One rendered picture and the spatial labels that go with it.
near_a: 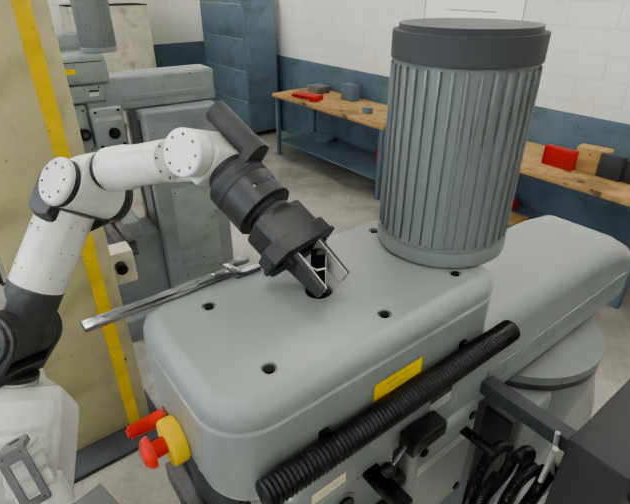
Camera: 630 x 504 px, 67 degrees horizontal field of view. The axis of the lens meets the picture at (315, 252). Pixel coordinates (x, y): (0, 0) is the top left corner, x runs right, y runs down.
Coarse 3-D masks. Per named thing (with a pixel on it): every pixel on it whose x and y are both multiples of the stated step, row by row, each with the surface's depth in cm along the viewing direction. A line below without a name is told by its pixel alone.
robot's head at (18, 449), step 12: (12, 444) 68; (24, 444) 67; (36, 444) 69; (0, 456) 65; (12, 456) 65; (24, 456) 66; (0, 468) 65; (36, 468) 67; (12, 480) 65; (36, 480) 66; (48, 492) 67
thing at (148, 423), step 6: (150, 414) 69; (156, 414) 69; (162, 414) 69; (138, 420) 69; (144, 420) 68; (150, 420) 69; (156, 420) 69; (132, 426) 68; (138, 426) 68; (144, 426) 68; (150, 426) 68; (126, 432) 68; (132, 432) 67; (138, 432) 68; (144, 432) 68; (132, 438) 67
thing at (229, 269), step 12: (228, 264) 70; (240, 264) 71; (204, 276) 67; (216, 276) 67; (228, 276) 68; (240, 276) 68; (180, 288) 64; (192, 288) 65; (144, 300) 62; (156, 300) 62; (168, 300) 63; (108, 312) 60; (120, 312) 60; (132, 312) 60; (84, 324) 58; (96, 324) 58
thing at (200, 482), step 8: (192, 464) 135; (192, 472) 138; (200, 472) 133; (200, 480) 136; (200, 488) 139; (208, 488) 134; (200, 496) 142; (208, 496) 136; (216, 496) 132; (224, 496) 127
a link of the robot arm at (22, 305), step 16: (16, 288) 78; (16, 304) 78; (32, 304) 78; (48, 304) 80; (16, 320) 77; (32, 320) 79; (48, 320) 82; (32, 336) 79; (48, 336) 84; (32, 352) 81
